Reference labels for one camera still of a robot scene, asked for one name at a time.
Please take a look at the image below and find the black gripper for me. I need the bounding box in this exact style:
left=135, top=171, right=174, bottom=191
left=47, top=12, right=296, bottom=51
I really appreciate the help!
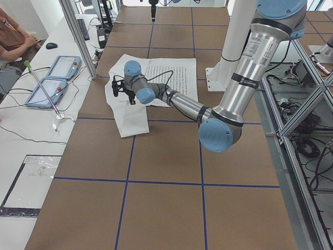
left=112, top=75, right=136, bottom=105

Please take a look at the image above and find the white long-sleeve printed shirt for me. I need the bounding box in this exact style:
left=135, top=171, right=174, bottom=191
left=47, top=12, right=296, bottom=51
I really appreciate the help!
left=105, top=54, right=198, bottom=138

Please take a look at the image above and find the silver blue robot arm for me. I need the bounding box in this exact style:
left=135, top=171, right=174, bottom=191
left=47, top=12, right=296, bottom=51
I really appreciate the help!
left=111, top=1, right=307, bottom=153

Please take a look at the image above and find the black power adapter with label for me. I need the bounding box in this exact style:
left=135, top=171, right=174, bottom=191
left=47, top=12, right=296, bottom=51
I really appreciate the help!
left=97, top=28, right=107, bottom=48

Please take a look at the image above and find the upper blue teach pendant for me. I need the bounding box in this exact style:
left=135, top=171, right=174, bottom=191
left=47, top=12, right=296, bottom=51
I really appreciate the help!
left=47, top=55, right=81, bottom=80

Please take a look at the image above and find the blue teach pendant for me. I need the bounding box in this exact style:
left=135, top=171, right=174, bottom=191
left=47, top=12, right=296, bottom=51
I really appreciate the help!
left=47, top=55, right=81, bottom=80
left=24, top=77, right=69, bottom=109

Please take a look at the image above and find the lower blue teach pendant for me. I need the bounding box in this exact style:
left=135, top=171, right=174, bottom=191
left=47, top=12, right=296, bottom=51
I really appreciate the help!
left=24, top=77, right=69, bottom=109

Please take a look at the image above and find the black keyboard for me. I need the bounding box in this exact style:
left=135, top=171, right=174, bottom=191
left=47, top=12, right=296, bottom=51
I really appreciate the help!
left=77, top=19, right=90, bottom=41

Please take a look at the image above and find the black computer mouse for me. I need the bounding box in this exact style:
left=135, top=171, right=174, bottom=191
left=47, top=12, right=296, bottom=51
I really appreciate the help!
left=46, top=42, right=58, bottom=49

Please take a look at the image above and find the metal rod with green tip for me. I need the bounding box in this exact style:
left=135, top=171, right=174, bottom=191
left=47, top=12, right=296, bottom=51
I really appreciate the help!
left=24, top=60, right=65, bottom=120

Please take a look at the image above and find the person in brown shirt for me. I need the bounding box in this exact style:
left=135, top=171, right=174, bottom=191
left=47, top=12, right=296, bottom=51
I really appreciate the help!
left=1, top=9, right=41, bottom=71

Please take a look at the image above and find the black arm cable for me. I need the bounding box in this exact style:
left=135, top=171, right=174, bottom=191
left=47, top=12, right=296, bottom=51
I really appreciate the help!
left=114, top=69, right=174, bottom=91

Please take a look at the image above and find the black camera stand bracket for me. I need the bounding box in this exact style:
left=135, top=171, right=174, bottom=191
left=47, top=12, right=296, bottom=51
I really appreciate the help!
left=101, top=0, right=113, bottom=33

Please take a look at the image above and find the aluminium frame post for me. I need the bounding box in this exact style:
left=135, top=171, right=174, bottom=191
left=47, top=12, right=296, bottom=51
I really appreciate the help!
left=59, top=0, right=97, bottom=80

